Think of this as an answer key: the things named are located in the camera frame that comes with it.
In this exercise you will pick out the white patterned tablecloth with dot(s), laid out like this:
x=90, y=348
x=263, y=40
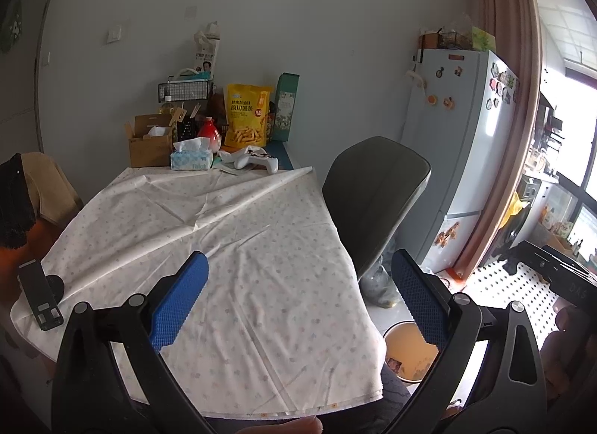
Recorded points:
x=261, y=252

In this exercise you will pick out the black phone stand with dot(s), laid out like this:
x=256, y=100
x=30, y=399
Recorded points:
x=39, y=289

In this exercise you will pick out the yellow cloth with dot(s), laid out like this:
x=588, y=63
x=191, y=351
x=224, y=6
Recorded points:
x=515, y=208

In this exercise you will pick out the basket on fridge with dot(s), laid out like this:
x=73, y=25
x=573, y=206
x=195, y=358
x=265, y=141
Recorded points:
x=445, y=40

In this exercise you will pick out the white wall switch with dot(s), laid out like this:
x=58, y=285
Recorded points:
x=114, y=33

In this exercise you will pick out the pale blue fridge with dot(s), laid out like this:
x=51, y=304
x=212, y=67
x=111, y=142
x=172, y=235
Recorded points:
x=457, y=159

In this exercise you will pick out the red bottle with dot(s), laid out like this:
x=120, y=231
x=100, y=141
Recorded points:
x=208, y=135

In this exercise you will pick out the black cloth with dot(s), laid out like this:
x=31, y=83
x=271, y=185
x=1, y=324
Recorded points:
x=16, y=205

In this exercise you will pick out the round trash bin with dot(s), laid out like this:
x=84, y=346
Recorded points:
x=408, y=352

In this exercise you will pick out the grey chair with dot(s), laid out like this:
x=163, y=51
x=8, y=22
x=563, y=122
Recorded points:
x=373, y=191

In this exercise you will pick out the white game controller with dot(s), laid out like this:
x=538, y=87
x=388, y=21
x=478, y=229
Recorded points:
x=254, y=161

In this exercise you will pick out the clear plastic bag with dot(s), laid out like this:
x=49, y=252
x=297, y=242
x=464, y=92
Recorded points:
x=380, y=285

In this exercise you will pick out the yellow snack bag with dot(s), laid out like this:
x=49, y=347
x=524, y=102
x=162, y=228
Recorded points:
x=245, y=117

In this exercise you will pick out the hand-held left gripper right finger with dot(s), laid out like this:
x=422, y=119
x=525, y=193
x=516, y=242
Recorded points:
x=419, y=303

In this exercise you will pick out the brown cardboard box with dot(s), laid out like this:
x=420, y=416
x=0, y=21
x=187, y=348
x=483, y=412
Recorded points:
x=149, y=152

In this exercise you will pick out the beige cushioned chair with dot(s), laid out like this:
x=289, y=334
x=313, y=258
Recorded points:
x=51, y=182

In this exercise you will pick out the person's right hand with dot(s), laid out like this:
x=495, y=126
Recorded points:
x=571, y=322

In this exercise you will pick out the white milk carton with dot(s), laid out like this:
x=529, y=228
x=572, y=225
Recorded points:
x=206, y=56

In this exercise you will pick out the tall green box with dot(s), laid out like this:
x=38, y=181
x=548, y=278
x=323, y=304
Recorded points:
x=284, y=107

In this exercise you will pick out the pale blue tissue box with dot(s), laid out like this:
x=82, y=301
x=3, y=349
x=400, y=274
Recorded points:
x=191, y=161

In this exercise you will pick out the white perforated floor mat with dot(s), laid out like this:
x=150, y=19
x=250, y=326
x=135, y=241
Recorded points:
x=522, y=294

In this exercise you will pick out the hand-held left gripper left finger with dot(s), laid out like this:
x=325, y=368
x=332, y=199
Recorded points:
x=179, y=303

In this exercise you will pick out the green box on fridge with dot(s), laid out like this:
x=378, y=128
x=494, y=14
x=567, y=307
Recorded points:
x=482, y=39

